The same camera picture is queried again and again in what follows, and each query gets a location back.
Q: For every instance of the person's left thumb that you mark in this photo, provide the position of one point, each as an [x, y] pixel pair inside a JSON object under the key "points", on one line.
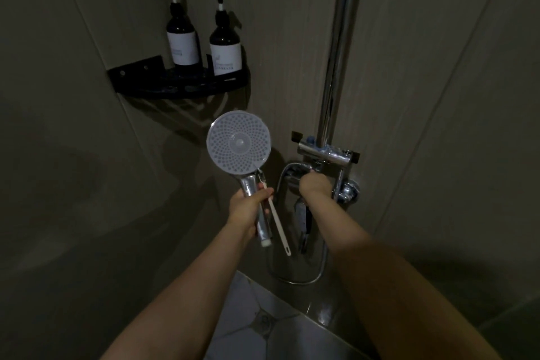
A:
{"points": [[262, 195]]}

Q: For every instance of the chrome shower riser pipe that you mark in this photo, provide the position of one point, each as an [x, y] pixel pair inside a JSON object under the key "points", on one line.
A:
{"points": [[337, 56]]}

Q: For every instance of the person's left forearm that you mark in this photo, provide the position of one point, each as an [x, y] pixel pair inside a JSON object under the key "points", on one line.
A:
{"points": [[185, 296]]}

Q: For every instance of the person's right fingers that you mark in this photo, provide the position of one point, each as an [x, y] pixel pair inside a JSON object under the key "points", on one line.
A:
{"points": [[316, 178]]}

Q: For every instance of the person's right forearm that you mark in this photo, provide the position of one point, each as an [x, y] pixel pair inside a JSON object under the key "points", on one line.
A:
{"points": [[379, 279]]}

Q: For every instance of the black corner shelf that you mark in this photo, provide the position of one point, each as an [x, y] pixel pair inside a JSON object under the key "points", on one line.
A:
{"points": [[177, 85]]}

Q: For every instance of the person's right hand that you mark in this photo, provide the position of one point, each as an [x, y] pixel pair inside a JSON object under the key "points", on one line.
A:
{"points": [[314, 186]]}

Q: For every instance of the chrome shower mixer valve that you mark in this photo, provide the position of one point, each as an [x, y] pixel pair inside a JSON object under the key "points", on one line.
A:
{"points": [[333, 156]]}

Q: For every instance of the chrome hand shower head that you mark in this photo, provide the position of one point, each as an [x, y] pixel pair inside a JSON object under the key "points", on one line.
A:
{"points": [[238, 142]]}

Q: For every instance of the person's left hand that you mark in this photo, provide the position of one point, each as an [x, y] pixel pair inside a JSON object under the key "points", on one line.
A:
{"points": [[241, 212]]}

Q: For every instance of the white toothbrush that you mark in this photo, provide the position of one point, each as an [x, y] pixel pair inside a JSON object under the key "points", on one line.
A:
{"points": [[276, 221]]}

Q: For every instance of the floor drain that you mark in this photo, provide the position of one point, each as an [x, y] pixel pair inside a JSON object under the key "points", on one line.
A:
{"points": [[264, 322]]}

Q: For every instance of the dark pump bottle white label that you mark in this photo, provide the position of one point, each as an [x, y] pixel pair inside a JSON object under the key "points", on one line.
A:
{"points": [[225, 54], [182, 41]]}

